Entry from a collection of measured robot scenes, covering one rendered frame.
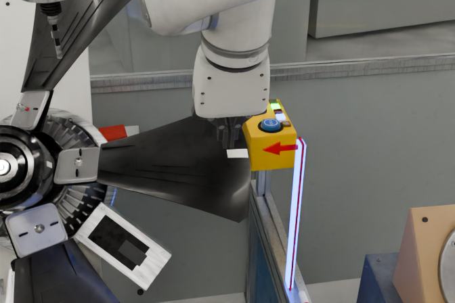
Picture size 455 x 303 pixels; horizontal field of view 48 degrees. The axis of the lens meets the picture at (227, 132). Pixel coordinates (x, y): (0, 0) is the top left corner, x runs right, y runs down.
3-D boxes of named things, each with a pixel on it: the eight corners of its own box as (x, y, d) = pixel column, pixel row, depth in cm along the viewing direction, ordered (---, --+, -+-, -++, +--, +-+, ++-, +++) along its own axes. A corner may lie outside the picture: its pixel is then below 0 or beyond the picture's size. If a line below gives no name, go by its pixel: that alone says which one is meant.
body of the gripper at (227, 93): (269, 24, 67) (260, 87, 75) (190, 28, 65) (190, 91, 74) (281, 61, 62) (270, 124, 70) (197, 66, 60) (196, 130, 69)
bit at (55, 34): (66, 57, 69) (59, 19, 66) (60, 59, 68) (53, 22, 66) (59, 55, 70) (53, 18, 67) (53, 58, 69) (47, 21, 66)
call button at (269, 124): (259, 124, 111) (259, 118, 110) (277, 123, 112) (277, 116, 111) (263, 134, 108) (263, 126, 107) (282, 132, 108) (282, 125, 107)
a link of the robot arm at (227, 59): (266, 9, 65) (263, 28, 68) (197, 11, 64) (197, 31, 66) (280, 50, 60) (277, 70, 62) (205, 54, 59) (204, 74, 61)
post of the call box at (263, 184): (255, 189, 125) (256, 147, 119) (267, 189, 126) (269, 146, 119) (257, 197, 123) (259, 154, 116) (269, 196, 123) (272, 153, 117)
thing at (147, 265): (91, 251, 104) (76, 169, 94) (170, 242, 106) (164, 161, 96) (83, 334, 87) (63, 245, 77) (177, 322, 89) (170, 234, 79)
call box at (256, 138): (237, 139, 125) (237, 100, 119) (277, 136, 126) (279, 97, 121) (249, 177, 111) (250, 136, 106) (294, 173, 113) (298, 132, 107)
